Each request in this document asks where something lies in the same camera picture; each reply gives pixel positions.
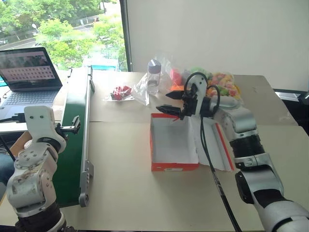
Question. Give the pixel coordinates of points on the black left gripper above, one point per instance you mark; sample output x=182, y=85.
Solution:
x=63, y=127

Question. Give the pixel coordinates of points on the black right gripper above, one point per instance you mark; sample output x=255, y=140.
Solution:
x=191, y=104

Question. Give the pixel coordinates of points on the red cardboard box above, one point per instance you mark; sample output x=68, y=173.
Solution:
x=169, y=166

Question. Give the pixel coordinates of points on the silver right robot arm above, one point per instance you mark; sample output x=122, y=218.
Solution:
x=243, y=120

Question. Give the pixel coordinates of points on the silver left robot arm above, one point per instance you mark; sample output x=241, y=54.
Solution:
x=31, y=183

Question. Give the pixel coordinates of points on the clear bag of plush toys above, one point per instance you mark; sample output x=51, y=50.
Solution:
x=178, y=77

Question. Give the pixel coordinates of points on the red plush toy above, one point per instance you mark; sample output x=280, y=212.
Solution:
x=176, y=76

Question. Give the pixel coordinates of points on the clear bottle purple cap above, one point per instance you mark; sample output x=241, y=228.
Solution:
x=153, y=77

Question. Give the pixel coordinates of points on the empty clear plastic bag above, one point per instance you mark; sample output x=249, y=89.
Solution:
x=142, y=93

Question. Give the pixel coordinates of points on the green plush toy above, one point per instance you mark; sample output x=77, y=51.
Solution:
x=199, y=70

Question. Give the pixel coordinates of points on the small bag of red pieces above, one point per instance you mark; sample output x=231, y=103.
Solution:
x=120, y=91

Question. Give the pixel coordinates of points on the dark grey open laptop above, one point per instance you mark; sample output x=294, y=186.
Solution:
x=26, y=96

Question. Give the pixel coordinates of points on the bag of colourful small sweets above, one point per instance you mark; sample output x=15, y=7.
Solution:
x=228, y=84

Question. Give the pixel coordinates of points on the brown cardboard piece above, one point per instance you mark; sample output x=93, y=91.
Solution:
x=20, y=143

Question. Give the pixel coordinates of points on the blue cloth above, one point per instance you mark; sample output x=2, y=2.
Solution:
x=6, y=169

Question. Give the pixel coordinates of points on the green conveyor belt silver frame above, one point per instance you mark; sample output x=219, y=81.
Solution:
x=72, y=101

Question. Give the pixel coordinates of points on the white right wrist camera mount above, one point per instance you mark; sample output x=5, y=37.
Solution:
x=201, y=84

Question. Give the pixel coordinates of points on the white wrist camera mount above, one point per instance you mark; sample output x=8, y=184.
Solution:
x=38, y=120
x=201, y=84

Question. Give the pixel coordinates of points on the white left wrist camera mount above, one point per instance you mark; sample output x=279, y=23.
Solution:
x=38, y=120

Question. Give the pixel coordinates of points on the black window frame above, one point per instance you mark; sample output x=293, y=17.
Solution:
x=126, y=36

